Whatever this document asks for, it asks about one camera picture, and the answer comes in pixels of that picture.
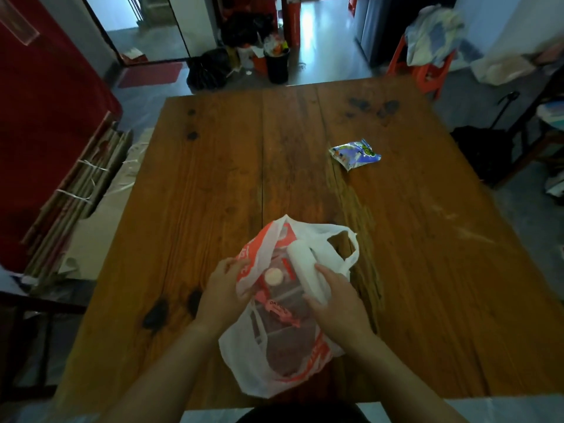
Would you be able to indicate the person's left hand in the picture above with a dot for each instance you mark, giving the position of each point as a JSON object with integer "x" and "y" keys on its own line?
{"x": 218, "y": 299}

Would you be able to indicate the person's right hand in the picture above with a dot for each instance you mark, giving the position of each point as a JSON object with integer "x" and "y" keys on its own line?
{"x": 346, "y": 312}

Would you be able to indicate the person's left fingers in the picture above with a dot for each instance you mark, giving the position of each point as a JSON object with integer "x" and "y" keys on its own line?
{"x": 235, "y": 265}

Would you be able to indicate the person's right thumb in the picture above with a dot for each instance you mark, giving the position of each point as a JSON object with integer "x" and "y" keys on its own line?
{"x": 313, "y": 305}

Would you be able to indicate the white orange plastic bag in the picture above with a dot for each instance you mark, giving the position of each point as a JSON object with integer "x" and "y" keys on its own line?
{"x": 251, "y": 361}

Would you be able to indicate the person's left forearm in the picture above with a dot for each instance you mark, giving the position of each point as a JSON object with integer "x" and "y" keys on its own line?
{"x": 163, "y": 378}

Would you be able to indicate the person's right forearm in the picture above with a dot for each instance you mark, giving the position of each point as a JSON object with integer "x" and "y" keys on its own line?
{"x": 396, "y": 383}

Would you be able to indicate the dark red drink bottle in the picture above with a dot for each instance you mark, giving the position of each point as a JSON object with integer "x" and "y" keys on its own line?
{"x": 288, "y": 343}

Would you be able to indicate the blue white snack packet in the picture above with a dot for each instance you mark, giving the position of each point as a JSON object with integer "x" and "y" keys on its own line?
{"x": 354, "y": 155}

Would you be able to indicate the tied bundle of cardboard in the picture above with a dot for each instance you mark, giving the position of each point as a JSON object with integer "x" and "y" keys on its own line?
{"x": 75, "y": 193}

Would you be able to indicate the black garbage bag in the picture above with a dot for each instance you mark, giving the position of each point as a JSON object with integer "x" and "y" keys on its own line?
{"x": 209, "y": 70}

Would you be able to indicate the black trash bin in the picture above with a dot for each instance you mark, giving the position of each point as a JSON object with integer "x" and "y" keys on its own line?
{"x": 277, "y": 68}

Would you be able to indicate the orange bucket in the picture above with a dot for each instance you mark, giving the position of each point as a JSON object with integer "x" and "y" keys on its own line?
{"x": 260, "y": 65}

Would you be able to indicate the red door mat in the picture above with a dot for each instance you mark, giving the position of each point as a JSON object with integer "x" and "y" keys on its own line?
{"x": 150, "y": 74}

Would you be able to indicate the black metal stand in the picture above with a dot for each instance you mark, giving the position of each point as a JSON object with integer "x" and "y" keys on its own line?
{"x": 26, "y": 306}

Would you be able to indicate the black trolley bag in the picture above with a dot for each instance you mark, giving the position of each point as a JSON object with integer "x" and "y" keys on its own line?
{"x": 482, "y": 154}

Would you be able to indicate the red cabinet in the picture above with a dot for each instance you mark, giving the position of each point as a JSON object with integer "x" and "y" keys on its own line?
{"x": 39, "y": 127}

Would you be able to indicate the orange red cylinder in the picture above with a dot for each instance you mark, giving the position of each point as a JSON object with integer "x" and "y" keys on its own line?
{"x": 291, "y": 21}

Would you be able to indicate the red plastic stool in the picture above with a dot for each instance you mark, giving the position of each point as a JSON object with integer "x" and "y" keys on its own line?
{"x": 425, "y": 77}

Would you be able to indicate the wooden chair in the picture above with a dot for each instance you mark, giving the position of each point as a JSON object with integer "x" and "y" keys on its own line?
{"x": 535, "y": 145}

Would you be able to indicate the dark grey cabinet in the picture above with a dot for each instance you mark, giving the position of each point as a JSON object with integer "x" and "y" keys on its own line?
{"x": 379, "y": 26}

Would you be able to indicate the pale crumpled cloth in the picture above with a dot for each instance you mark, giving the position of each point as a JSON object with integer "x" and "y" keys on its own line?
{"x": 434, "y": 32}

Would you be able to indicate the white plastic sack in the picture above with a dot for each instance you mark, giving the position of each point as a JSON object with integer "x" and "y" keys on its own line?
{"x": 502, "y": 70}

